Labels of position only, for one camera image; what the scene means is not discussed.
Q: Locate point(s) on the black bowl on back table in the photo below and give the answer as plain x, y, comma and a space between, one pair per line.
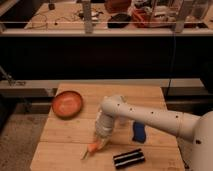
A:
119, 20

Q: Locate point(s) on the black white striped block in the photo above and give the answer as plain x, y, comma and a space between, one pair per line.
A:
128, 159

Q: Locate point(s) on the grey metal post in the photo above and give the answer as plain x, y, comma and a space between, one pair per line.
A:
88, 25

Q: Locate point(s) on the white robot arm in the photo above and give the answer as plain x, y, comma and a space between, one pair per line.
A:
195, 129

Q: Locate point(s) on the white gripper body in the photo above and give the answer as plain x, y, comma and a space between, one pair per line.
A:
100, 141

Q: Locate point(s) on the orange round plate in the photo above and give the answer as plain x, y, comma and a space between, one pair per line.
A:
67, 104

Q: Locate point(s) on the red box on back table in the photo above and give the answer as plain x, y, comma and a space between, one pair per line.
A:
143, 20

